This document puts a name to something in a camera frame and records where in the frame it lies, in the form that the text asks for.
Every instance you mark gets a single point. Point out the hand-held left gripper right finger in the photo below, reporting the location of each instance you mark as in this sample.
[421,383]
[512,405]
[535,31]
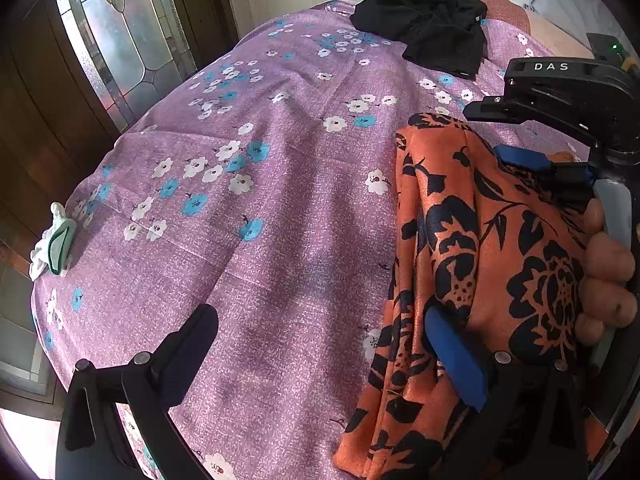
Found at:
[456,355]

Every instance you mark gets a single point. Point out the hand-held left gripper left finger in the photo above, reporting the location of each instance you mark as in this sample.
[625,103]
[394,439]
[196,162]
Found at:
[187,355]

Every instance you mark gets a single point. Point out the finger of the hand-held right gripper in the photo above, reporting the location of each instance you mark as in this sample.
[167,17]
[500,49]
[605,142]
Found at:
[522,157]
[500,107]

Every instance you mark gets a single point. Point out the orange black floral garment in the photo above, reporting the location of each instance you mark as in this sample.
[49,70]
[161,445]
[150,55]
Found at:
[480,260]

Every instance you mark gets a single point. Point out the person's right hand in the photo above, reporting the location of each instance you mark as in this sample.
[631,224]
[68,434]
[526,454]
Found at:
[607,265]

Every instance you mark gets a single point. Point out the pink blanket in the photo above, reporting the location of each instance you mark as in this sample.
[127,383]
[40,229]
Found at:
[530,20]

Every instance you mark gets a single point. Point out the white green small cloth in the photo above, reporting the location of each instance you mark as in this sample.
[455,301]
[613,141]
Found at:
[52,247]

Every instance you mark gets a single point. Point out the purple floral bedsheet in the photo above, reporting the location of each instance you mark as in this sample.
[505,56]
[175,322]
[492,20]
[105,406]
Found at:
[280,200]

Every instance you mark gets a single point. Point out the leaded glass door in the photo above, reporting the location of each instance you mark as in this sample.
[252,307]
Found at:
[115,45]

